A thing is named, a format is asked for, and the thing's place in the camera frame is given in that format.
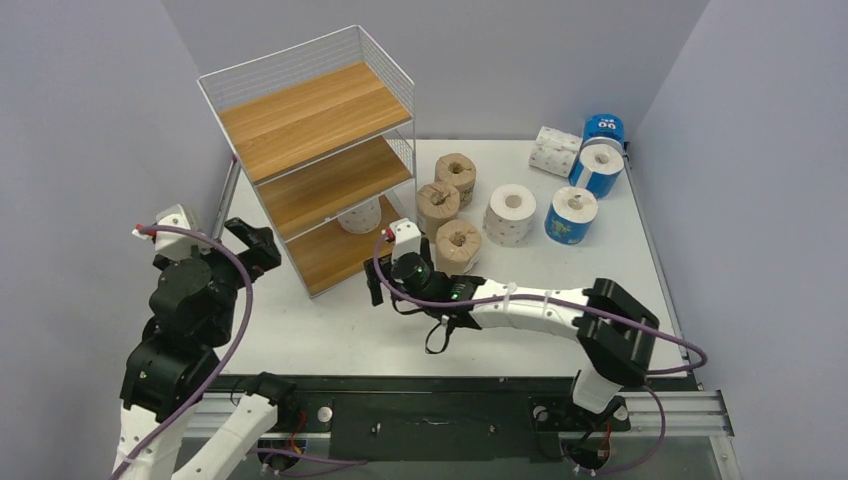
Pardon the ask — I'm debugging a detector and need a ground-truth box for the brown roll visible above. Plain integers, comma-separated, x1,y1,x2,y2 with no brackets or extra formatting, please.
434,153,477,209
416,182,460,241
435,219,482,276

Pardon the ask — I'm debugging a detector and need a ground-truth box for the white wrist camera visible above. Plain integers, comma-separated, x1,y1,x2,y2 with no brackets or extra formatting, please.
131,203,203,264
385,218,423,261

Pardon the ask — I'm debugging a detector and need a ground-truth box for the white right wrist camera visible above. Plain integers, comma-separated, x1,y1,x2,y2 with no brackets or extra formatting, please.
385,218,423,261

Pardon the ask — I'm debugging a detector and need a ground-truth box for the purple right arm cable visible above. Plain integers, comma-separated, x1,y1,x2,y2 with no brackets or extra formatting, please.
372,233,709,477

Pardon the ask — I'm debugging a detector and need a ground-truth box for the white wire wooden shelf rack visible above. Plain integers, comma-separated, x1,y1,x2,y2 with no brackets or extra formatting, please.
199,25,418,297

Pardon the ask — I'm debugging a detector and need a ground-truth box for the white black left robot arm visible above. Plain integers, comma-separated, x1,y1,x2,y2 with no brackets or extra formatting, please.
111,216,300,479

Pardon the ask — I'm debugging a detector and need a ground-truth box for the white floral tissue pack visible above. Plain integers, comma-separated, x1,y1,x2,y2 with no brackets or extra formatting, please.
528,126,582,178

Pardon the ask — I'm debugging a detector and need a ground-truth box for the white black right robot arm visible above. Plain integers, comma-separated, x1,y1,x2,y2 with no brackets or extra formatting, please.
363,252,659,427

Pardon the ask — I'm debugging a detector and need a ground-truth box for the blue cartoon-face roll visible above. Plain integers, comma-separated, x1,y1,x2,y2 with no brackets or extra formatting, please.
582,113,625,154

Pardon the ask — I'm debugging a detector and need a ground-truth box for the white red-dotted toilet roll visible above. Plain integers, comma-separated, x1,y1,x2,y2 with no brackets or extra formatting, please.
338,197,382,235
483,184,537,247

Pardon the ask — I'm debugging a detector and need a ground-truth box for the blue wrapped toilet roll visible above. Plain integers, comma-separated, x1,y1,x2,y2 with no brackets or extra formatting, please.
543,186,599,245

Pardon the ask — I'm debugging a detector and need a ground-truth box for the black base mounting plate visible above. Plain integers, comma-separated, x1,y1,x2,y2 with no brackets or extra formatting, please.
272,376,659,463

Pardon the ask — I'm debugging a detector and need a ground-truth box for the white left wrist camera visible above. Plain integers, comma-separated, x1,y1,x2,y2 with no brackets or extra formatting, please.
131,203,203,264

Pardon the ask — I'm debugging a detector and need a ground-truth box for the blue white wrapped roll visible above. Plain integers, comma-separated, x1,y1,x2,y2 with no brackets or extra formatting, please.
569,144,625,199

